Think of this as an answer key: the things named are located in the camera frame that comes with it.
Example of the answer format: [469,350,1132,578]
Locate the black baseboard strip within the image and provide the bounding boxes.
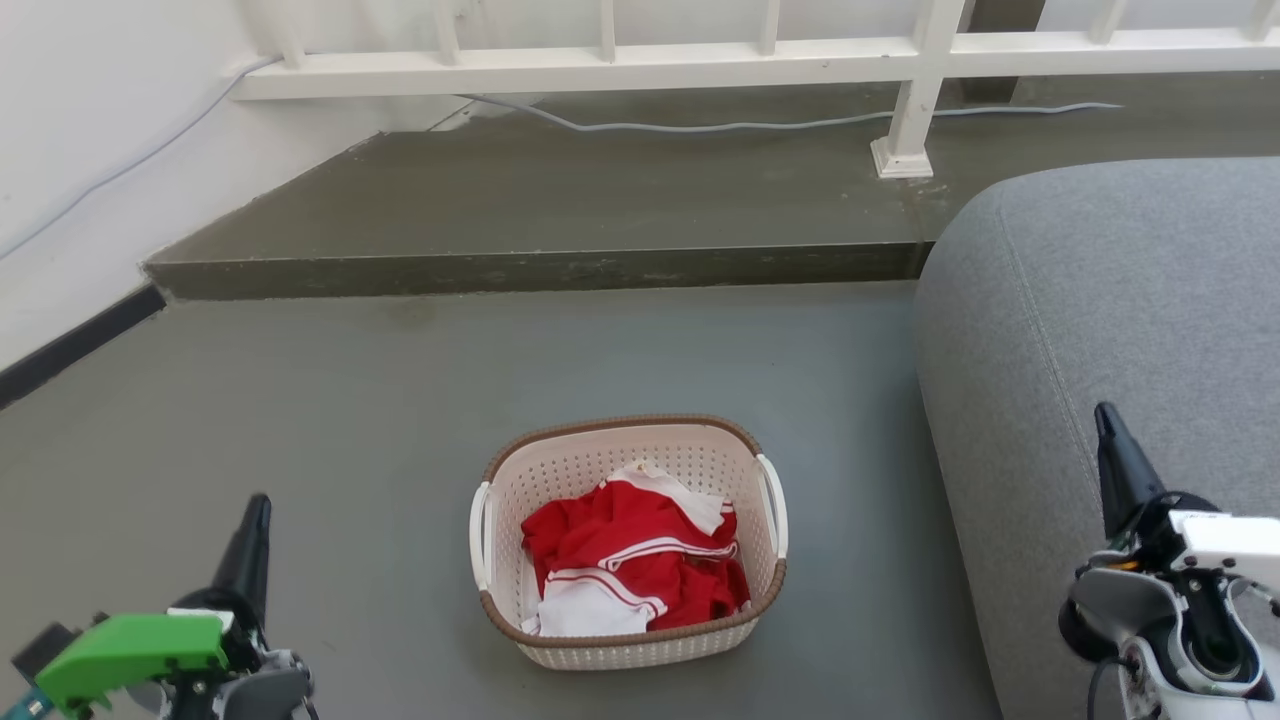
[0,285,168,411]

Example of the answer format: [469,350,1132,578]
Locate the red and white garment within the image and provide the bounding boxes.
[520,460,751,638]

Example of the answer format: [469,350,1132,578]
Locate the grey fabric sofa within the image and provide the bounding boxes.
[913,157,1280,720]

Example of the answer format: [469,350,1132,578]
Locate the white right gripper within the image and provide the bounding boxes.
[1095,402,1280,591]

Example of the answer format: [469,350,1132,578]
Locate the white railing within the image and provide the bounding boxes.
[230,0,1280,181]

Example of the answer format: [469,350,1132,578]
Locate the grey cable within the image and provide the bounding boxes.
[0,55,1126,261]

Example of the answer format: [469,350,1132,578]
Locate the dark brown post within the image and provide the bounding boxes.
[962,0,1046,103]

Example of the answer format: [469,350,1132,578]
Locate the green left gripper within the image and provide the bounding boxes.
[35,493,273,713]

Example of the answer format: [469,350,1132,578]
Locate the white perforated plastic laundry basket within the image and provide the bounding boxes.
[469,414,790,671]

